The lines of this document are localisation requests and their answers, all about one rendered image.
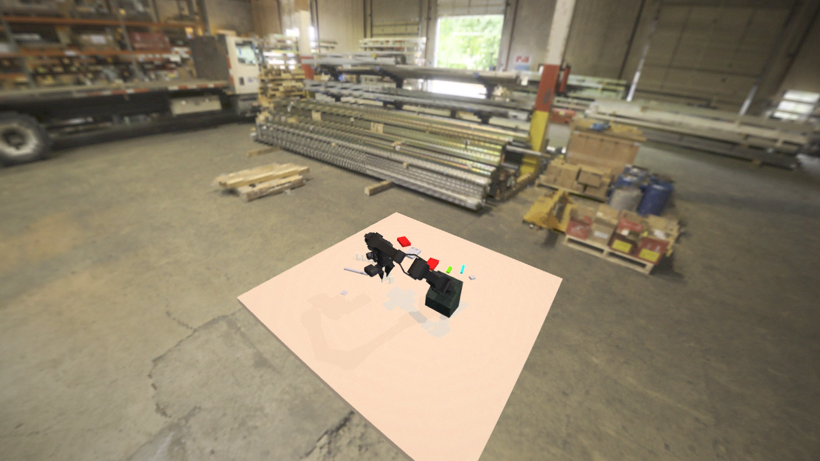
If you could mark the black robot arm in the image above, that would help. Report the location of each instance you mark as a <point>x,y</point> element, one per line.
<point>419,269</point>

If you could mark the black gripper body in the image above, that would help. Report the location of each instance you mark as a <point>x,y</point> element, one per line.
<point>382,261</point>

